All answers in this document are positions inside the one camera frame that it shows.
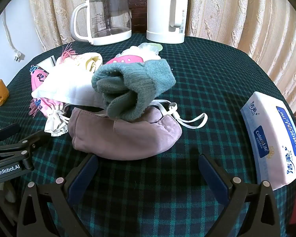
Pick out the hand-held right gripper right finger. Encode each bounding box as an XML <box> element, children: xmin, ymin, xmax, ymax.
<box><xmin>198</xmin><ymin>154</ymin><xmax>282</xmax><ymax>237</ymax></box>

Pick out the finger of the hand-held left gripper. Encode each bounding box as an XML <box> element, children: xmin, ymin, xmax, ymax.
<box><xmin>5</xmin><ymin>129</ymin><xmax>51</xmax><ymax>153</ymax></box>
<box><xmin>0</xmin><ymin>123</ymin><xmax>21</xmax><ymax>147</ymax></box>

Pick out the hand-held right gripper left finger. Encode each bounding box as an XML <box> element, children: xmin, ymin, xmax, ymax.
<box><xmin>17</xmin><ymin>154</ymin><xmax>99</xmax><ymax>237</ymax></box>

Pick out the white cloth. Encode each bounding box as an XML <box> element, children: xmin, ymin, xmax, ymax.
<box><xmin>31</xmin><ymin>67</ymin><xmax>106</xmax><ymax>108</ymax></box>

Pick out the mauve cloth face mask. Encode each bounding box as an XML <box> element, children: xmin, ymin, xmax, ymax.
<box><xmin>68</xmin><ymin>99</ymin><xmax>208</xmax><ymax>161</ymax></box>

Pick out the pink patterned drawstring pouch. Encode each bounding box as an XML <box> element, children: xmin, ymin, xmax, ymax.
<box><xmin>28</xmin><ymin>43</ymin><xmax>78</xmax><ymax>137</ymax></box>

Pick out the pale yellow cloth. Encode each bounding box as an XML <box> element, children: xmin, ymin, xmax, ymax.
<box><xmin>78</xmin><ymin>52</ymin><xmax>103</xmax><ymax>73</ymax></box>

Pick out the teal knit sock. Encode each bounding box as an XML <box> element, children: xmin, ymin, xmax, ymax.
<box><xmin>91</xmin><ymin>59</ymin><xmax>176</xmax><ymax>122</ymax></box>

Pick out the pink silicone wristband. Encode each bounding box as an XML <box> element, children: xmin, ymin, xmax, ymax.
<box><xmin>106</xmin><ymin>54</ymin><xmax>145</xmax><ymax>66</ymax></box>

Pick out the person's left hand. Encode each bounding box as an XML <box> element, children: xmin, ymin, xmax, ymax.
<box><xmin>0</xmin><ymin>182</ymin><xmax>18</xmax><ymax>225</ymax></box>

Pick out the orange pouch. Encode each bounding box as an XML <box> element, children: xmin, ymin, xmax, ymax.
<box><xmin>0</xmin><ymin>79</ymin><xmax>10</xmax><ymax>110</ymax></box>

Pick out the white and blue tissue pack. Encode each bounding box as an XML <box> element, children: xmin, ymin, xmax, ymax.
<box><xmin>240</xmin><ymin>91</ymin><xmax>296</xmax><ymax>191</ymax></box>

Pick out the white card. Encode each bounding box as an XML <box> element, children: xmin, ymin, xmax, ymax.
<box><xmin>37</xmin><ymin>55</ymin><xmax>57</xmax><ymax>70</ymax></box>

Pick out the green plaid tablecloth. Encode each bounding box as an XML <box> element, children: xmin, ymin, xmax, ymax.
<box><xmin>0</xmin><ymin>32</ymin><xmax>296</xmax><ymax>237</ymax></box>

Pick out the white crinkled plastic ball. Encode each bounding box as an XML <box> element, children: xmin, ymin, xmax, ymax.
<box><xmin>116</xmin><ymin>42</ymin><xmax>162</xmax><ymax>61</ymax></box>

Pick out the dark wooden chair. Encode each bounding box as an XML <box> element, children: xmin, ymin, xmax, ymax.
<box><xmin>127</xmin><ymin>0</ymin><xmax>150</xmax><ymax>34</ymax></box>

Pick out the beige patterned curtain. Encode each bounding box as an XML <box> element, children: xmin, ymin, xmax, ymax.
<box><xmin>30</xmin><ymin>0</ymin><xmax>296</xmax><ymax>119</ymax></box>

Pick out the white thermos kettle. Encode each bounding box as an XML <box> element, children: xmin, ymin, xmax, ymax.
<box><xmin>146</xmin><ymin>0</ymin><xmax>188</xmax><ymax>42</ymax></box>

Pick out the white power cable with plug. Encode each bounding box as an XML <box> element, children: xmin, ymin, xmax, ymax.
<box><xmin>2</xmin><ymin>8</ymin><xmax>24</xmax><ymax>62</ymax></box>

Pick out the glass pitcher with white handle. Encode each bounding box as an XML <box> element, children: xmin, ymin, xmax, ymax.
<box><xmin>70</xmin><ymin>0</ymin><xmax>133</xmax><ymax>46</ymax></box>

